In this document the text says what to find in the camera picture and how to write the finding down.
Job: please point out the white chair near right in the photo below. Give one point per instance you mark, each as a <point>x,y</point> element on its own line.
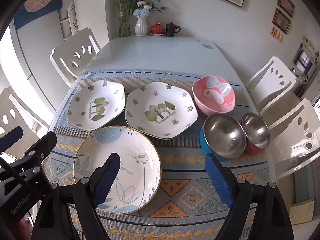
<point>294,129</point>

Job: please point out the white chair far right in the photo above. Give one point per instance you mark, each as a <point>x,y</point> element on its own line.
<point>270,84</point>

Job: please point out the dark brown lidded mug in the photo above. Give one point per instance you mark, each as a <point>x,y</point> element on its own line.
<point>171,29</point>

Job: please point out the large steel bowl blue outside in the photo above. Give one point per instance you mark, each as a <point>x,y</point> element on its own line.
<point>222,136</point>

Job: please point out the small framed picture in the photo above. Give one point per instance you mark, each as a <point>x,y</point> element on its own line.
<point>287,6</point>
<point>281,21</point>

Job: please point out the white ribbed flower vase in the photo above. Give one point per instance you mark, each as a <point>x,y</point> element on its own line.
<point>141,27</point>

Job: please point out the wall intercom screen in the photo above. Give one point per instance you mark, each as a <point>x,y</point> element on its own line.
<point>303,62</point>

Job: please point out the yellow hanging tassels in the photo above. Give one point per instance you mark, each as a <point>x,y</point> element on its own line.
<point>277,34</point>

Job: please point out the pink cartoon bowl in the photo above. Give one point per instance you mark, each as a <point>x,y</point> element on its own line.
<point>213,94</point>

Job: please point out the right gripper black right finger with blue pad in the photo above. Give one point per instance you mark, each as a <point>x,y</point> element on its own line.
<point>236,194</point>

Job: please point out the round blue flower plate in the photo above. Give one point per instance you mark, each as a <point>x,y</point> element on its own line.
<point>140,170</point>

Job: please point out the lower small framed picture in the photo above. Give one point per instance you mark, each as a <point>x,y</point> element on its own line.
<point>281,21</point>

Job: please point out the white chair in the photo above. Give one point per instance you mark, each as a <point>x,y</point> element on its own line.
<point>294,129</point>
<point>11,118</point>
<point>73,55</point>
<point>270,84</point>

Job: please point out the white tree plate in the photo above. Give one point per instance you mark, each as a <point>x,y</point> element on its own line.
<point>96,105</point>
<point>160,110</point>

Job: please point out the patterned blue table mat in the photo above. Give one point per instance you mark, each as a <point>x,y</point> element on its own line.
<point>186,205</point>

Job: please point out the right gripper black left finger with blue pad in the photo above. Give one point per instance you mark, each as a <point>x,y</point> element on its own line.
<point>89,193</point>

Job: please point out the blue cushion pink shape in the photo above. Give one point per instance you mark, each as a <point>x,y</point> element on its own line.
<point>33,9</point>

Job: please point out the white chair far left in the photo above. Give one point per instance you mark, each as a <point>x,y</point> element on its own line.
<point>73,55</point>

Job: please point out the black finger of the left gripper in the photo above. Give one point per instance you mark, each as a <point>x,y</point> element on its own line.
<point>43,147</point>

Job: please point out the white chair near left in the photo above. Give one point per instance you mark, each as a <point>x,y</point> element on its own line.
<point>11,118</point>

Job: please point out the upper small framed picture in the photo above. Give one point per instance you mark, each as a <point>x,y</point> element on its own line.
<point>287,6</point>

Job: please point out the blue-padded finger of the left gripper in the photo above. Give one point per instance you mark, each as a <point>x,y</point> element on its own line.
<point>11,138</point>

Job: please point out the small steel bowl pink outside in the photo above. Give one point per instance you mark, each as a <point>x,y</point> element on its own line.
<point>256,132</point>

